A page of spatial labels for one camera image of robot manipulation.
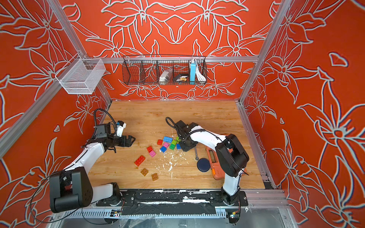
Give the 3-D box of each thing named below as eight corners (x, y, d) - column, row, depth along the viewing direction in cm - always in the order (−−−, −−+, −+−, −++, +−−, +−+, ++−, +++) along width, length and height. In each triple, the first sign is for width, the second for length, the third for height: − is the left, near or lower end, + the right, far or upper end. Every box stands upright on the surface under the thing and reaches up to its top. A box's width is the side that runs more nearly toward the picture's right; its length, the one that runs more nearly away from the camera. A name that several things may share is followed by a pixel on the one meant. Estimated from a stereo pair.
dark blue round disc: (197, 171, 84) (197, 170, 82) (196, 159, 89) (196, 157, 87) (210, 171, 84) (211, 170, 82) (208, 159, 89) (209, 157, 87)
